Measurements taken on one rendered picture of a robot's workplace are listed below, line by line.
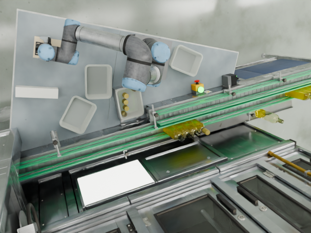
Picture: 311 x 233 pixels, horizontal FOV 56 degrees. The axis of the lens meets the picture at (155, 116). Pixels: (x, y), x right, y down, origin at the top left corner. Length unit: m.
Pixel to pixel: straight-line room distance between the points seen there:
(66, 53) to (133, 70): 0.38
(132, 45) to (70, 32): 0.34
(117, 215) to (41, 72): 0.98
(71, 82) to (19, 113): 0.37
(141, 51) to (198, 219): 0.83
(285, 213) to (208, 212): 0.35
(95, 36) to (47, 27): 0.54
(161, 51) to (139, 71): 0.44
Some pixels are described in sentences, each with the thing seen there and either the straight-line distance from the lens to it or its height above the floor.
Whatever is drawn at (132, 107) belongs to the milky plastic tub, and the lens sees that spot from 2.07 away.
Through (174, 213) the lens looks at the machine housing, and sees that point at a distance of 1.53.
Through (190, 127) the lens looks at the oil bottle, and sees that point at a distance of 1.95.
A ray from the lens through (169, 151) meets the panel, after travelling 2.00.
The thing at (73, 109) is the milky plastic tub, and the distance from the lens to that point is 2.01.
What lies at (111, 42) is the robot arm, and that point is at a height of 1.31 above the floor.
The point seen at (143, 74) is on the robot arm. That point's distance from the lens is 1.34.
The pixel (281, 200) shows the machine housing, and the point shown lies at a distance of 1.61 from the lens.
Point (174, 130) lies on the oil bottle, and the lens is 1.93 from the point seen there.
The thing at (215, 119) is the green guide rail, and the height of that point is 0.94.
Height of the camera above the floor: 2.68
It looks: 63 degrees down
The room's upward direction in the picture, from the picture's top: 126 degrees clockwise
